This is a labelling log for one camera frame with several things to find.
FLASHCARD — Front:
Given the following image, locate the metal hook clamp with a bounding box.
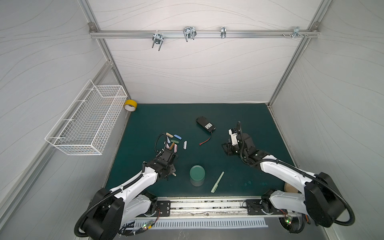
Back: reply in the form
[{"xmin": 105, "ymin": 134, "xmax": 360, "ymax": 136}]
[{"xmin": 183, "ymin": 27, "xmax": 197, "ymax": 42}]

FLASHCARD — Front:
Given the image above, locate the aluminium cross rail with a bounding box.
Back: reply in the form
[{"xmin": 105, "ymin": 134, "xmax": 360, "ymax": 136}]
[{"xmin": 90, "ymin": 29, "xmax": 321, "ymax": 39}]

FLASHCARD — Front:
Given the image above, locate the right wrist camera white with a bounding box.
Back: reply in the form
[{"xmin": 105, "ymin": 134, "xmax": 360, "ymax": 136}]
[{"xmin": 229, "ymin": 129, "xmax": 238, "ymax": 146}]

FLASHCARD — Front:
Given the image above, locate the red black wire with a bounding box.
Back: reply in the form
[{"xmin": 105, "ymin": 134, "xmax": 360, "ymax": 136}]
[{"xmin": 199, "ymin": 131, "xmax": 213, "ymax": 147}]

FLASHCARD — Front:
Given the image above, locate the black battery box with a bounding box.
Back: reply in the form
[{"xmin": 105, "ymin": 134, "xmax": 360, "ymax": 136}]
[{"xmin": 196, "ymin": 117, "xmax": 216, "ymax": 133}]

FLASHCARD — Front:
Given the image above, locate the green lidded round container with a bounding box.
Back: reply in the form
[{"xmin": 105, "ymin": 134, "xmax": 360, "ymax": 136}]
[{"xmin": 190, "ymin": 165, "xmax": 206, "ymax": 187}]

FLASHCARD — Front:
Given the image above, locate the cork sanding block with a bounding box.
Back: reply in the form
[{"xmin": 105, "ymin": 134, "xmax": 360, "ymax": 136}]
[{"xmin": 284, "ymin": 183, "xmax": 299, "ymax": 194}]

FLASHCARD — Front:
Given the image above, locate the light green pen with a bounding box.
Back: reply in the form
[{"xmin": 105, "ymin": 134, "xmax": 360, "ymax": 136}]
[{"xmin": 211, "ymin": 172, "xmax": 225, "ymax": 193}]

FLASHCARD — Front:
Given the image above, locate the metal u-bolt clamp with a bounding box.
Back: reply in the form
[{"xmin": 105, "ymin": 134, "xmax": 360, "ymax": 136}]
[{"xmin": 152, "ymin": 33, "xmax": 164, "ymax": 51}]

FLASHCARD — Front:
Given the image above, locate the white wire basket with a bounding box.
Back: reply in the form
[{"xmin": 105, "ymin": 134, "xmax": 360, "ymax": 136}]
[{"xmin": 45, "ymin": 80, "xmax": 128, "ymax": 156}]

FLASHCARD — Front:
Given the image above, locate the yellow tape roll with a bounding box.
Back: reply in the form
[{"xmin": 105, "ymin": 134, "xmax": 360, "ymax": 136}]
[{"xmin": 124, "ymin": 100, "xmax": 138, "ymax": 112}]

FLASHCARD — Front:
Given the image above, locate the small metal ring clamp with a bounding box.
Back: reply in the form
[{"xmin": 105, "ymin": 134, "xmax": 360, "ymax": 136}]
[{"xmin": 221, "ymin": 27, "xmax": 227, "ymax": 39}]

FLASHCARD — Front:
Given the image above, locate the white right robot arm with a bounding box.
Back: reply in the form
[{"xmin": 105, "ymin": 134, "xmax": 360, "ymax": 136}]
[{"xmin": 222, "ymin": 122, "xmax": 356, "ymax": 228}]

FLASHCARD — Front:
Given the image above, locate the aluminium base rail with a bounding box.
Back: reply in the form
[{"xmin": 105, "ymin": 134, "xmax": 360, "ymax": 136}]
[{"xmin": 131, "ymin": 196, "xmax": 301, "ymax": 217}]

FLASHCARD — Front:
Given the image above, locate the metal bracket clamp right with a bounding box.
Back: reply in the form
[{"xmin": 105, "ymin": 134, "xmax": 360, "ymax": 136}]
[{"xmin": 282, "ymin": 27, "xmax": 309, "ymax": 39}]

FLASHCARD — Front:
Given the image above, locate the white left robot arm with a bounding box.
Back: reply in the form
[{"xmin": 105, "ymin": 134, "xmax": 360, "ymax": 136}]
[{"xmin": 74, "ymin": 140, "xmax": 178, "ymax": 240}]

